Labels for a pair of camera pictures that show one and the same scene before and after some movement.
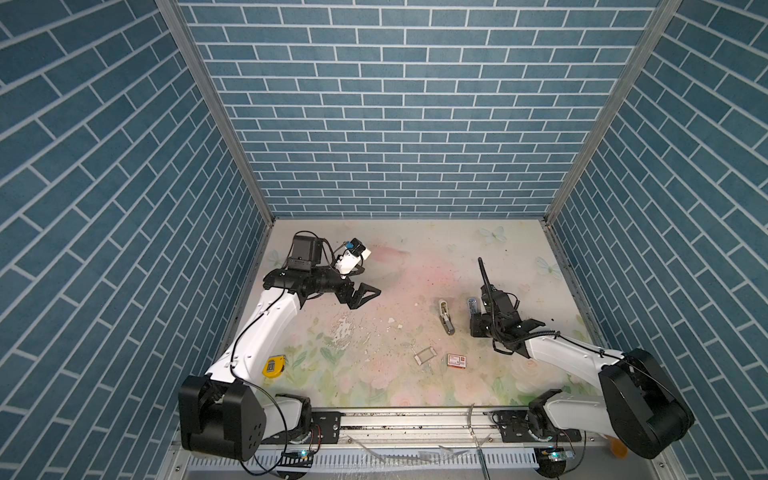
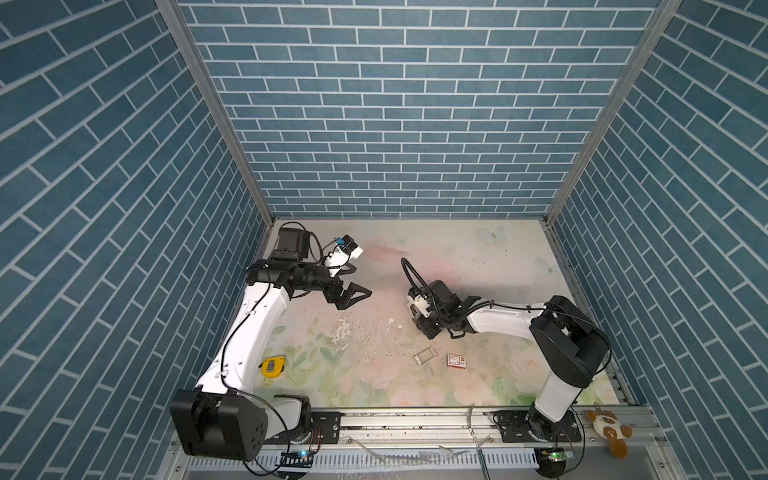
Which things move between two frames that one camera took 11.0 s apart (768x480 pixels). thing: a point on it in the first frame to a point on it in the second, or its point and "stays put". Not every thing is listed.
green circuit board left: (300, 458) stays put
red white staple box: (456, 361) stays put
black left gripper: (344, 296) stays put
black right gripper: (474, 320) to (423, 329)
